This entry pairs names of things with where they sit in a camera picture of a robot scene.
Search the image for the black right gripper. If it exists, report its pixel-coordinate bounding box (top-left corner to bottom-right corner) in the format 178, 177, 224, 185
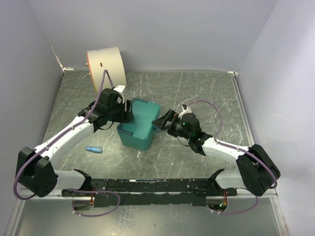
152, 109, 191, 141

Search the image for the teal medicine kit box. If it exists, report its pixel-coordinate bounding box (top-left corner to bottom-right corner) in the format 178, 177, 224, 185
117, 98, 160, 151

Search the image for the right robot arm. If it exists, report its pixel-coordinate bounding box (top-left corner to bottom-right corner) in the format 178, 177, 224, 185
152, 110, 281, 197

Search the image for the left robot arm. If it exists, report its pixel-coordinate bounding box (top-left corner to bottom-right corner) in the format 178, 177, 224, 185
14, 86, 133, 197

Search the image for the blue transparent small bottle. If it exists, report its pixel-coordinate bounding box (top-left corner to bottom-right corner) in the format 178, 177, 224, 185
85, 146, 103, 154

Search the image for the cream cylindrical cabinet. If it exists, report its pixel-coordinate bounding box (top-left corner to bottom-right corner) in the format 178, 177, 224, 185
87, 47, 126, 92

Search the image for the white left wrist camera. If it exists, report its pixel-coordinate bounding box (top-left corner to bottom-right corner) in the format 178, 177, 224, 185
113, 85, 126, 100

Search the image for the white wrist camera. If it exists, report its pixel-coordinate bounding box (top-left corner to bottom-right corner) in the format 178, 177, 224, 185
178, 104, 192, 119
113, 85, 126, 100

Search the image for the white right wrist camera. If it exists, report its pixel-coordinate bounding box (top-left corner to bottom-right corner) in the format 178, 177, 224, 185
178, 104, 192, 119

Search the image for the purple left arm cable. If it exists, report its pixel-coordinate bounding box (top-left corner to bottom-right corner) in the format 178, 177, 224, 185
13, 69, 115, 200

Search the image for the metal corner bracket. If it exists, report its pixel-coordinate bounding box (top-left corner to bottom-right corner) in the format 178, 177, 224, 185
62, 67, 74, 73

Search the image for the black mounting base rail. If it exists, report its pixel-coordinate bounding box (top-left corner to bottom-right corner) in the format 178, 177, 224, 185
61, 178, 238, 207

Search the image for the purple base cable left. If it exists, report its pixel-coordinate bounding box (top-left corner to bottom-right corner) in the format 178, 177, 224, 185
63, 188, 122, 217

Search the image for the aluminium frame rail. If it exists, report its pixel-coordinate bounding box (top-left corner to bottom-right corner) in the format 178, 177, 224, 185
19, 178, 278, 200

